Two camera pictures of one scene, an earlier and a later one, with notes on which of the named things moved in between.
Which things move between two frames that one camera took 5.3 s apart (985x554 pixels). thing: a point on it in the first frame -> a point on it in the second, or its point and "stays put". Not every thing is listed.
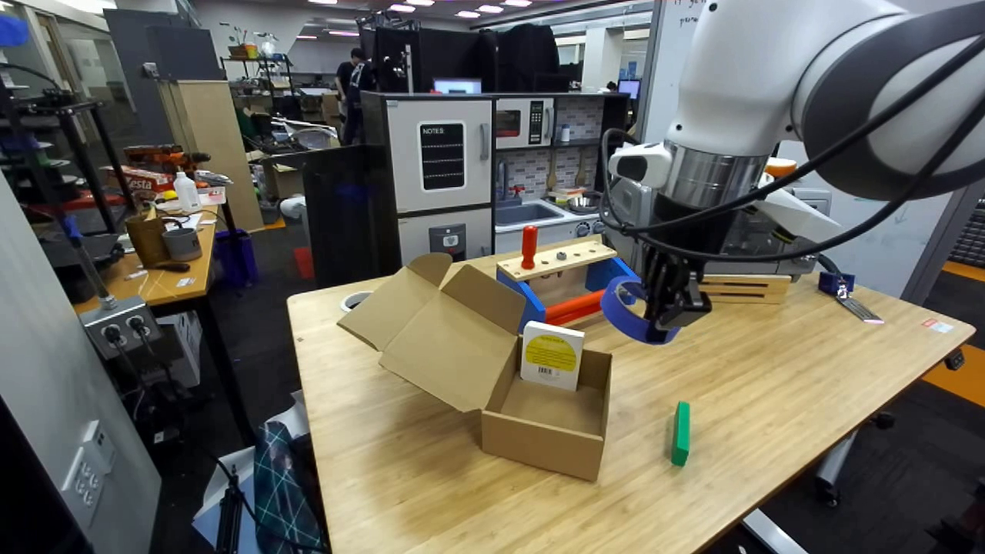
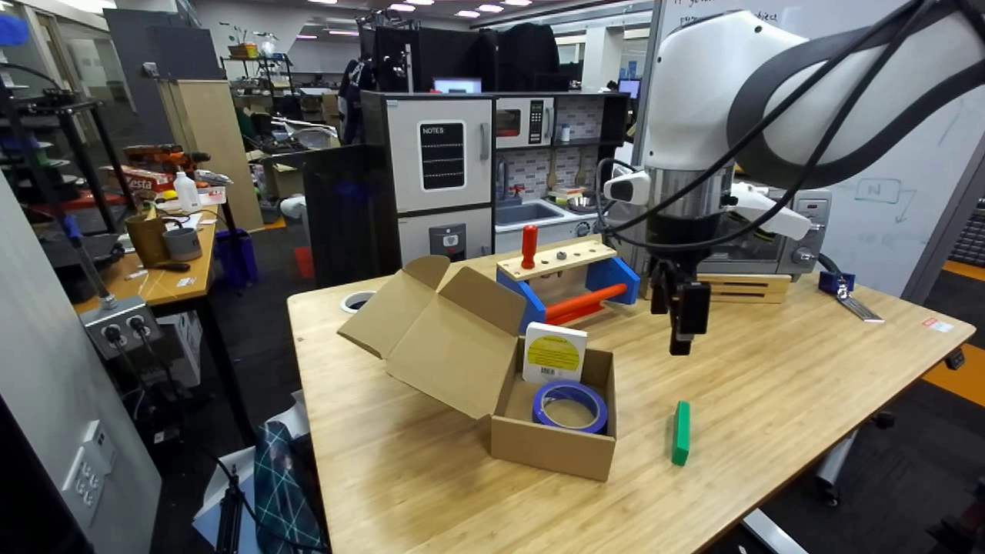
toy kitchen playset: (490, 171) stays put
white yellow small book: (551, 356) stays put
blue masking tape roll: (625, 322) -> (571, 388)
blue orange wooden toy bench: (564, 284) stays put
